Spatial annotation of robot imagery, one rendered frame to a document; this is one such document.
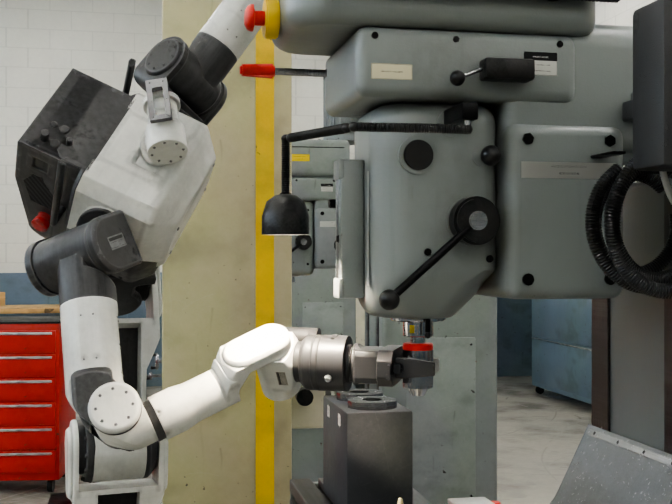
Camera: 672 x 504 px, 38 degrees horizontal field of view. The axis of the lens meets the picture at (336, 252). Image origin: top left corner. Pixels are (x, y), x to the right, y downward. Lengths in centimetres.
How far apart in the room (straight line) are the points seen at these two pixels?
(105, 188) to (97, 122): 14
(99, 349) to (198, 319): 166
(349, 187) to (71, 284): 46
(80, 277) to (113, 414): 23
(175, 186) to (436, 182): 50
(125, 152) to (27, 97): 890
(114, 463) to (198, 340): 122
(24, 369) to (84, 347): 444
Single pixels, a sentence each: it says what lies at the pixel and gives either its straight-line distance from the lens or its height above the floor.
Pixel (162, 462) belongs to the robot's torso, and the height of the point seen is 98.
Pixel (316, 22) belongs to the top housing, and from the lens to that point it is 141.
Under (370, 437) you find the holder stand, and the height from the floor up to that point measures 109.
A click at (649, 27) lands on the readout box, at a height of 169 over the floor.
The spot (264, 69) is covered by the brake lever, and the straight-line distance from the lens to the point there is 158.
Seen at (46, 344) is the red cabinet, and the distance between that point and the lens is 595.
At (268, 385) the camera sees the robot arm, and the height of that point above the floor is 120.
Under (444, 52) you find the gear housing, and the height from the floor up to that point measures 170.
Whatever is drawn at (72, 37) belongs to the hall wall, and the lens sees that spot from 1070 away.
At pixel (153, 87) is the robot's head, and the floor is 168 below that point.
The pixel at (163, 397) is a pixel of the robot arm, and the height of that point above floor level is 119.
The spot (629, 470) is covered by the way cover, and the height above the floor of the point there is 106.
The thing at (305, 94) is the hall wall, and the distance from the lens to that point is 1076.
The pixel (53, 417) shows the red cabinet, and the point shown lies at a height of 45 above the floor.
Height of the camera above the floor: 141
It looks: level
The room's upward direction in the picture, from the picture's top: straight up
